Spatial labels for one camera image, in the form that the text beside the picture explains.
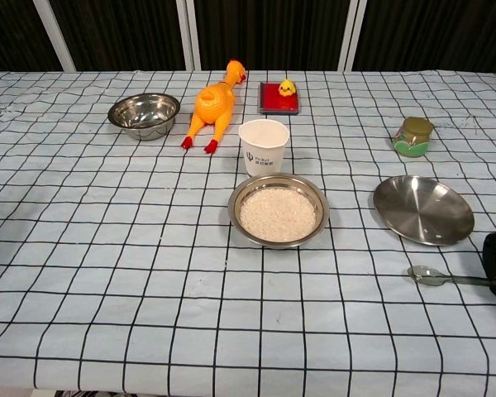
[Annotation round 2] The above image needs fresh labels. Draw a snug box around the metal spoon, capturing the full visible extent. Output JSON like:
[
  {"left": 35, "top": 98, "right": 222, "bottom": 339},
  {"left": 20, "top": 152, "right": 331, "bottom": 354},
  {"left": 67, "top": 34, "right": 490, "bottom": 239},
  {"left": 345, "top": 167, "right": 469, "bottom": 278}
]
[{"left": 407, "top": 265, "right": 496, "bottom": 289}]

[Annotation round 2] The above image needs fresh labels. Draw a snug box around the empty flat metal plate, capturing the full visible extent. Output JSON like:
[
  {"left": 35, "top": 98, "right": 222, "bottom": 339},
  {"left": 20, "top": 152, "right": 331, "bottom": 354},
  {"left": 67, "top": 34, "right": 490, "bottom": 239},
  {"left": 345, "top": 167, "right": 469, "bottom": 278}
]
[{"left": 372, "top": 175, "right": 475, "bottom": 246}]

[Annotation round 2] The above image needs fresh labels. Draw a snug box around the white raw rice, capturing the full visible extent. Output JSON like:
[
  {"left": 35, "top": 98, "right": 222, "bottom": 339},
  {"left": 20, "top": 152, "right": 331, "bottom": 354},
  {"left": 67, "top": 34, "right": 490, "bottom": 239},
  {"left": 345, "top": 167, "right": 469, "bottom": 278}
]
[{"left": 239, "top": 188, "right": 317, "bottom": 244}]

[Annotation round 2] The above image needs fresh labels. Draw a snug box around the white paper cup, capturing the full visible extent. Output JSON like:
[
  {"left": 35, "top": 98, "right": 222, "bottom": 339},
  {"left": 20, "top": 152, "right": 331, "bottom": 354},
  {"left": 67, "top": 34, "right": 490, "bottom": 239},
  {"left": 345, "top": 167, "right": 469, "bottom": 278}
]
[{"left": 238, "top": 118, "right": 290, "bottom": 178}]

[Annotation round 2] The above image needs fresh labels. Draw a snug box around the steel bowl with rice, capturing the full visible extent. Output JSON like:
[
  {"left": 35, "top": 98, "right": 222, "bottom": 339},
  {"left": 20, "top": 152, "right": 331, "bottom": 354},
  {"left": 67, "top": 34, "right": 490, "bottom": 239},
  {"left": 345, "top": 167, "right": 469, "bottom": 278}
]
[{"left": 227, "top": 172, "right": 331, "bottom": 249}]

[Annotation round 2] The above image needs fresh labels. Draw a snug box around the green glass jar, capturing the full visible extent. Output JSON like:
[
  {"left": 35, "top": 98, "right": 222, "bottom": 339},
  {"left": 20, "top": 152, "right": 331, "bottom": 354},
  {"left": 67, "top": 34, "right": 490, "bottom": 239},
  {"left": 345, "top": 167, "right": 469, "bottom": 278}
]
[{"left": 392, "top": 117, "right": 435, "bottom": 159}]

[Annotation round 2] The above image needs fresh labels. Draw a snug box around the red flat box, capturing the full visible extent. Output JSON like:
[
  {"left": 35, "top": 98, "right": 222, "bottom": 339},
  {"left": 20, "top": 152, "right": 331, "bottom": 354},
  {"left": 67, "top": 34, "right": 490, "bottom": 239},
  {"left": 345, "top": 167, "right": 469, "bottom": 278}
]
[{"left": 259, "top": 81, "right": 303, "bottom": 116}]

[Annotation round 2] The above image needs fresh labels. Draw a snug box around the orange rubber chicken toy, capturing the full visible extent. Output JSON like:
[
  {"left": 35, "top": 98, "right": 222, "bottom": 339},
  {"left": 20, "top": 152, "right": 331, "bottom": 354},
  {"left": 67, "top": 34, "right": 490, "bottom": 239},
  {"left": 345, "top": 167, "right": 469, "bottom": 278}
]
[{"left": 180, "top": 59, "right": 248, "bottom": 155}]

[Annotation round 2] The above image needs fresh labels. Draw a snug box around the deep steel bowl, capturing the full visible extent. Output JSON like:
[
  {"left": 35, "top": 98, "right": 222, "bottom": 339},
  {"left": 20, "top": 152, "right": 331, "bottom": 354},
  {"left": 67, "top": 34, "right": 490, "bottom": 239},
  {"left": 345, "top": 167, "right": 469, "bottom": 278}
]
[{"left": 107, "top": 93, "right": 181, "bottom": 142}]

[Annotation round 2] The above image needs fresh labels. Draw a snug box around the blue checked tablecloth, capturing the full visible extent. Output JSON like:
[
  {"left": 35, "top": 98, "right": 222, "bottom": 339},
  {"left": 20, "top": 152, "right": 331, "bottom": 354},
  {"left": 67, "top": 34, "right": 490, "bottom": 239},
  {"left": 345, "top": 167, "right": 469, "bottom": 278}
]
[{"left": 0, "top": 69, "right": 496, "bottom": 392}]

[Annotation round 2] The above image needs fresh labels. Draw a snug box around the white double frame post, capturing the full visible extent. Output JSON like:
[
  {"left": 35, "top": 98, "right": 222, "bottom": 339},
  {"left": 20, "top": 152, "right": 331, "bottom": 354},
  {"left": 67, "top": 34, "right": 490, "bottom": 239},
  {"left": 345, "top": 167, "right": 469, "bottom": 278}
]
[{"left": 175, "top": 0, "right": 203, "bottom": 71}]

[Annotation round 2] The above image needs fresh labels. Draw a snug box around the slanted white frame post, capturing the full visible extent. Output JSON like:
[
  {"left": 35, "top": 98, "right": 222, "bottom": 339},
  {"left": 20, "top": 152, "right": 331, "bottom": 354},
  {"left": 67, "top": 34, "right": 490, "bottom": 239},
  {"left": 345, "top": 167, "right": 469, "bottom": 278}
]
[{"left": 36, "top": 0, "right": 78, "bottom": 72}]

